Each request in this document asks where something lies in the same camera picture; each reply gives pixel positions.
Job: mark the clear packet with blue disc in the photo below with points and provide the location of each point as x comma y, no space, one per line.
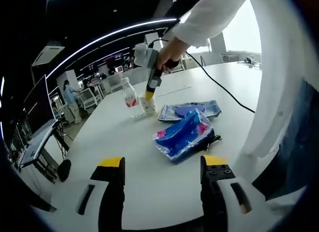
189,109

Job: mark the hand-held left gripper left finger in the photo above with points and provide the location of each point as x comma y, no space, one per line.
112,192

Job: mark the tilted white panel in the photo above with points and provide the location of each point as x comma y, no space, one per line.
37,144

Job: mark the white paper cup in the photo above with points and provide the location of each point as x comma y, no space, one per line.
149,107

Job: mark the ceiling air conditioner unit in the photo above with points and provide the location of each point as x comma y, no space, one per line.
47,56

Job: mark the blue pink snack packet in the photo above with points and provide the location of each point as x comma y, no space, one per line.
182,137

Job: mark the white power strip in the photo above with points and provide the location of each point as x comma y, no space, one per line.
174,91

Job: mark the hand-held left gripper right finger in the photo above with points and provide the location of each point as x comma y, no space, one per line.
211,192

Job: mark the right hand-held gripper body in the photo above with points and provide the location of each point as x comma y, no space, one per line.
149,58

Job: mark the black round stool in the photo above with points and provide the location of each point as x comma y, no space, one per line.
64,170

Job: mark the person's right hand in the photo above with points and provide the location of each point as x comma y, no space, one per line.
172,53

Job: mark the person's blue jeans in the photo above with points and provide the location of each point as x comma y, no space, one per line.
296,147

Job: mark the clear plastic water bottle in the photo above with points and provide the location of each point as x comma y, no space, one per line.
130,97

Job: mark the white table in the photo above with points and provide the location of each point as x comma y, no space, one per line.
139,142

